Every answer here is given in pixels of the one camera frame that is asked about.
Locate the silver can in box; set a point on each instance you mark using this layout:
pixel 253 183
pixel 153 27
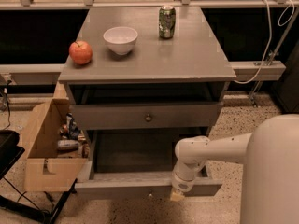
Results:
pixel 67 144

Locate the red apple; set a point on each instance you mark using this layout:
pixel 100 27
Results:
pixel 80 52

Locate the green soda can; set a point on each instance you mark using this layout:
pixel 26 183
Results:
pixel 167 21

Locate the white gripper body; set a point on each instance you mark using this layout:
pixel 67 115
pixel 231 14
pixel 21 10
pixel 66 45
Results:
pixel 181 184

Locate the dark bottle in box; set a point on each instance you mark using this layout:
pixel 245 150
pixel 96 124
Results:
pixel 72 129

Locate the grey top drawer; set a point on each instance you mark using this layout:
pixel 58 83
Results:
pixel 145 116

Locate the grey drawer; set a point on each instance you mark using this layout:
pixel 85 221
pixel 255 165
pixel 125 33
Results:
pixel 145 116
pixel 129 164

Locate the grey drawer cabinet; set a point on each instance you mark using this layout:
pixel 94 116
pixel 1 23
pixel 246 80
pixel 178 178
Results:
pixel 188 68

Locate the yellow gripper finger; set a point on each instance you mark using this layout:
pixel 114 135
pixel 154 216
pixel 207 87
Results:
pixel 176 195

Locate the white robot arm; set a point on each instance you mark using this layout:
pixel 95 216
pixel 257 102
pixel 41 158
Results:
pixel 270 159

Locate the white bowl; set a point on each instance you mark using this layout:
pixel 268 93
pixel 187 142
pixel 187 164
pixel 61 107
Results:
pixel 121 40

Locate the black stand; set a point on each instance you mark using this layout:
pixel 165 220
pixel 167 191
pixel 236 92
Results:
pixel 10 152

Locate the cardboard box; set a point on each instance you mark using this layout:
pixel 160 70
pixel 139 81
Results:
pixel 45 170

